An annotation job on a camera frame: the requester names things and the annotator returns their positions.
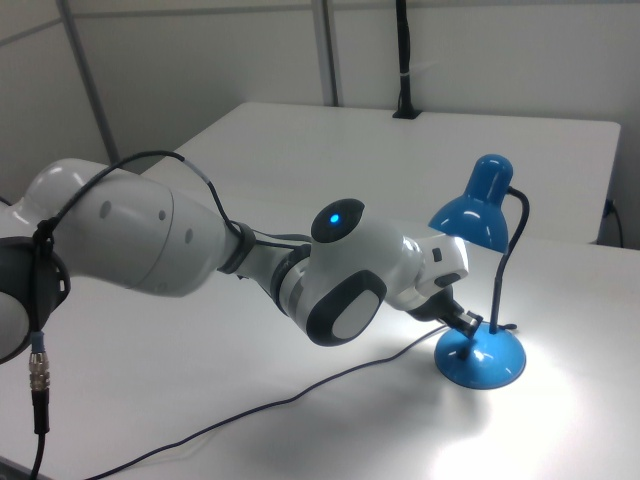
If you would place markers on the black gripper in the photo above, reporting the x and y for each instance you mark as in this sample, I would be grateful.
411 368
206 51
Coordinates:
440 307

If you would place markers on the blue gooseneck desk lamp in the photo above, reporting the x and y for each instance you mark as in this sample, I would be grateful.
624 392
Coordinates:
480 367

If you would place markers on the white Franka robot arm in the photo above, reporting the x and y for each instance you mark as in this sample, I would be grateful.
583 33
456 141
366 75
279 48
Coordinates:
150 240

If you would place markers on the black pole with clamp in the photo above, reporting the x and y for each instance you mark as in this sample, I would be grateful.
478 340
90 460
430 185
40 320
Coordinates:
404 60

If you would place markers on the grey wall frame post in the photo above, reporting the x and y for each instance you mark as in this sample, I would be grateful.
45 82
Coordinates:
92 90
327 50

